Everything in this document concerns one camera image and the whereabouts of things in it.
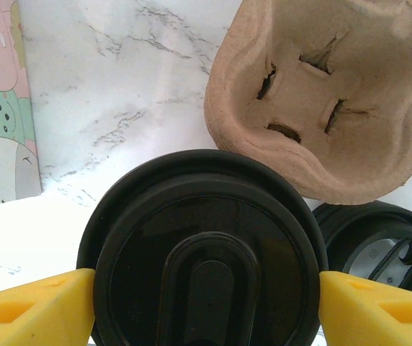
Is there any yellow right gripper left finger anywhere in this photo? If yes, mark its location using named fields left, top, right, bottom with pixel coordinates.
left=0, top=268, right=95, bottom=346

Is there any black plastic cup lid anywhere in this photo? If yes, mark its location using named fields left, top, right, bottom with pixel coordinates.
left=76, top=149, right=330, bottom=346

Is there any printed paper gift bag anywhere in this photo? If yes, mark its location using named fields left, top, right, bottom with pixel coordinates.
left=0, top=0, right=42, bottom=210

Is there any black lid on table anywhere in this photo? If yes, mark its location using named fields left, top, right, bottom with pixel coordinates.
left=312, top=201, right=412, bottom=300

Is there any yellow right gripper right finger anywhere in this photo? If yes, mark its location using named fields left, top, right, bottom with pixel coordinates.
left=319, top=270, right=412, bottom=346

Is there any brown pulp cup carrier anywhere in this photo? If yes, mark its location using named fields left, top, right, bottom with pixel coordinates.
left=204, top=0, right=412, bottom=205

